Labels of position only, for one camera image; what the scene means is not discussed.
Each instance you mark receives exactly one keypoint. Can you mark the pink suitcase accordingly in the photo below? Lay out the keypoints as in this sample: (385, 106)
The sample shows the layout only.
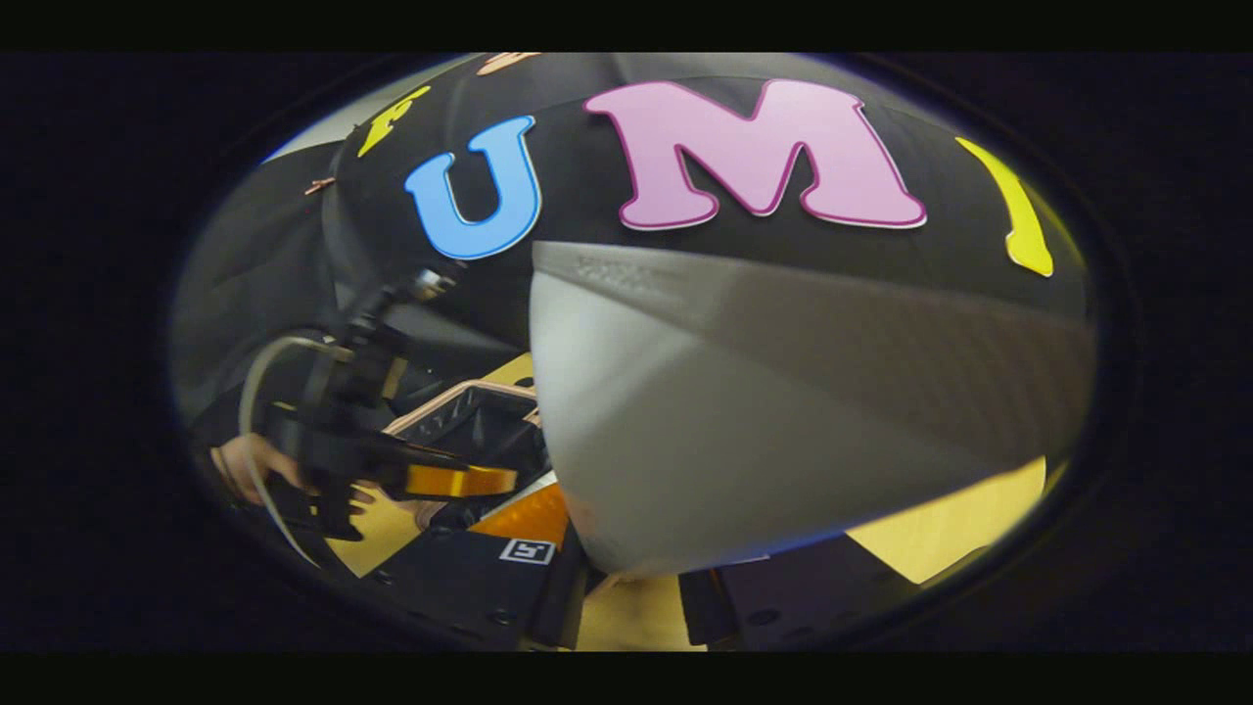
(460, 416)

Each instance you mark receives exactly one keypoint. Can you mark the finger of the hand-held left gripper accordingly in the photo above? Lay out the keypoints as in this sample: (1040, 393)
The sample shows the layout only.
(460, 480)

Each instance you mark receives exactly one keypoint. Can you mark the black backdrop cloth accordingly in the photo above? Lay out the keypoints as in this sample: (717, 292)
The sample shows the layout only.
(578, 166)

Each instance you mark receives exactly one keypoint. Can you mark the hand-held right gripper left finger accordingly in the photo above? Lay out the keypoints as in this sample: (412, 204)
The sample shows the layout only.
(470, 587)

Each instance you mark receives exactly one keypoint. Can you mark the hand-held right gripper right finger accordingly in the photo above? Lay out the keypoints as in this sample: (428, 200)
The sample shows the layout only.
(783, 597)

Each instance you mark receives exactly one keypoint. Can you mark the white tube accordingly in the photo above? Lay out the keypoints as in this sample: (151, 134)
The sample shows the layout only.
(744, 411)

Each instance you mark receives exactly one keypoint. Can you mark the copper clip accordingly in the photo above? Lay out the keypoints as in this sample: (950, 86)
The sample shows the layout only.
(319, 184)

